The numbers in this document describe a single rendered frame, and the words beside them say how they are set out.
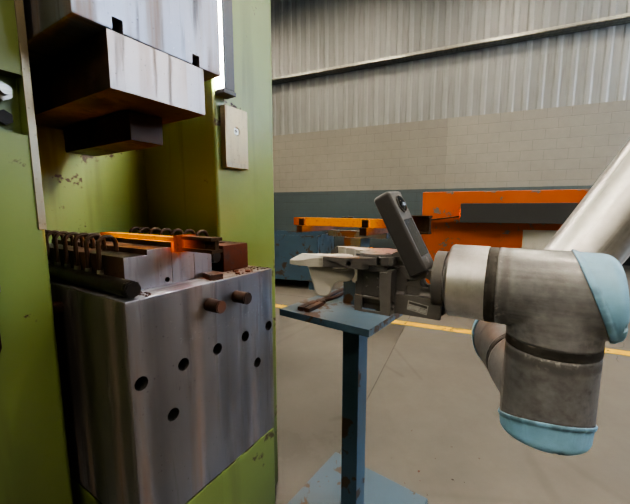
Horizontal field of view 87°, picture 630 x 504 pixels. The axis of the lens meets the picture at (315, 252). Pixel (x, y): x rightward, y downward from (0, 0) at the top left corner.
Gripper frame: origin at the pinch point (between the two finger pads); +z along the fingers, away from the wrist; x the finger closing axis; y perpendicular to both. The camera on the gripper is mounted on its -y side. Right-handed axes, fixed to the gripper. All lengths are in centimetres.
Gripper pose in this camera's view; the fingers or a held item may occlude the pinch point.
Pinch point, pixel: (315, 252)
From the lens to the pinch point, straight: 53.1
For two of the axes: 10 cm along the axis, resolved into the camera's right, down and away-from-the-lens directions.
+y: 0.0, 9.9, 1.3
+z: -8.5, -0.7, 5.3
